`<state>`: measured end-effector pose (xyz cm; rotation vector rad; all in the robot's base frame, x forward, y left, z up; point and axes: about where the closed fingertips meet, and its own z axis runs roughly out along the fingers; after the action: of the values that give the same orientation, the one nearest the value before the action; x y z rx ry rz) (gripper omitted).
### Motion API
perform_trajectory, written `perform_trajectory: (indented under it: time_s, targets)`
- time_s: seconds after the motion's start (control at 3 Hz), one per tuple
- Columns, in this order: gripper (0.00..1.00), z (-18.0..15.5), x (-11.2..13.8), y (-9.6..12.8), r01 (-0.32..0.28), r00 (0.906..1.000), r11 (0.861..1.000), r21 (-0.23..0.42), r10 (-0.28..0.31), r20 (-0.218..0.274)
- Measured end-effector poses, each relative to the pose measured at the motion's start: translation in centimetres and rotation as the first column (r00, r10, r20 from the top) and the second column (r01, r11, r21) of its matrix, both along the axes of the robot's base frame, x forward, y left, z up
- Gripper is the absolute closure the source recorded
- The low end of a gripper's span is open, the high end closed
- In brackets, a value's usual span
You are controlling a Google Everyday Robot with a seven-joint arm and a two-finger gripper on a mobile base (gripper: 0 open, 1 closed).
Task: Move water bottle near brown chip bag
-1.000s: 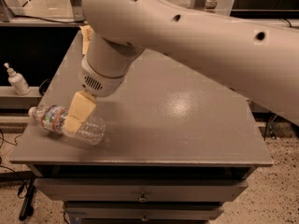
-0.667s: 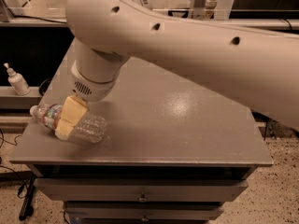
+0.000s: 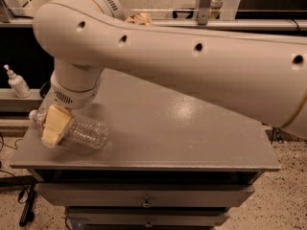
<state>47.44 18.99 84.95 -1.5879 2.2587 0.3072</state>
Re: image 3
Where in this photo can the metal frame post right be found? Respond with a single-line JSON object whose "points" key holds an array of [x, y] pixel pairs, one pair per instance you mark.
{"points": [[203, 7]]}

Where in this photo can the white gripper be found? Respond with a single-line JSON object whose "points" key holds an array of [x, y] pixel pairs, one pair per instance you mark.
{"points": [[74, 98]]}

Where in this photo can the clear plastic water bottle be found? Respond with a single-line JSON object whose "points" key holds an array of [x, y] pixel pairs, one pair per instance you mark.
{"points": [[84, 131]]}

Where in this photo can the grey drawer cabinet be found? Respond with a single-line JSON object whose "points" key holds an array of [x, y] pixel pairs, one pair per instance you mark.
{"points": [[155, 136]]}

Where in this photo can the brown chip bag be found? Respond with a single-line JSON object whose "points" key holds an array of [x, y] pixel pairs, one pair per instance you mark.
{"points": [[141, 18]]}

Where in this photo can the cabinet drawer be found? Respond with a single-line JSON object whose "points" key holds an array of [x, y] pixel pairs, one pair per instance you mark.
{"points": [[147, 217], [144, 195]]}

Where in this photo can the upper cabinet drawer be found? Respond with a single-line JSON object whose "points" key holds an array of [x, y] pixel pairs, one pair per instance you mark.
{"points": [[144, 195]]}

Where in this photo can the lower cabinet drawer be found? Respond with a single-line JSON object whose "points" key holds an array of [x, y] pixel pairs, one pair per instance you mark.
{"points": [[147, 217]]}

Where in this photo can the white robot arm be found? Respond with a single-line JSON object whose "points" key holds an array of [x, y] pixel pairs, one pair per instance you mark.
{"points": [[261, 76]]}

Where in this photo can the white pump dispenser bottle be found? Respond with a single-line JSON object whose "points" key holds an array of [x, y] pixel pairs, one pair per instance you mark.
{"points": [[17, 83]]}

